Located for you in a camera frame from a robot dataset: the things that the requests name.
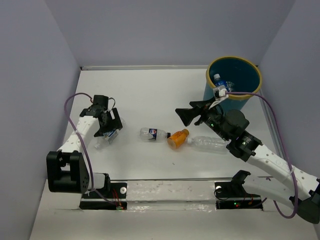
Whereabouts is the orange juice bottle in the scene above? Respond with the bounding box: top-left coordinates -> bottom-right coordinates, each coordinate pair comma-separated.
167,129 -> 190,150

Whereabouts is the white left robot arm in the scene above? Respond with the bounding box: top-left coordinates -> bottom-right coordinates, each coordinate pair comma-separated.
46,95 -> 123,198

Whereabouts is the dark blue Pepsi label bottle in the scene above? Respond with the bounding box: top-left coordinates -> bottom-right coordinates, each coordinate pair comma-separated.
139,127 -> 171,142

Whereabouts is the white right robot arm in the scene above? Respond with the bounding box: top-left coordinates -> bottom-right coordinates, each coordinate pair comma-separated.
175,98 -> 320,224

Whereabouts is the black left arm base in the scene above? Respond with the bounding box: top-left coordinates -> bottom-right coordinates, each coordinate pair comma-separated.
79,181 -> 128,211

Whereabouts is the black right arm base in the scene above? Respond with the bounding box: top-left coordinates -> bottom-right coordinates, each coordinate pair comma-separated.
213,170 -> 263,210

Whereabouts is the blue label white cap bottle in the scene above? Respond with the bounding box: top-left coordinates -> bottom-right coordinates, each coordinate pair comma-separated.
213,73 -> 234,92

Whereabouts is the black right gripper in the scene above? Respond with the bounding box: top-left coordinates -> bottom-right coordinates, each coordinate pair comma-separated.
175,96 -> 230,142

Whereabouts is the teal bin yellow rim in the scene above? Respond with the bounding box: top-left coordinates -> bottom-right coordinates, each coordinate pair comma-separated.
203,56 -> 263,112

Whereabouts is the clear unlabelled plastic bottle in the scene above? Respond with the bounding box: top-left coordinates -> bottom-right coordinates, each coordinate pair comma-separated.
186,136 -> 228,154

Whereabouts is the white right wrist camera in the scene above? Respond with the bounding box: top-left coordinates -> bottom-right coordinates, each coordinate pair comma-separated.
208,85 -> 229,110

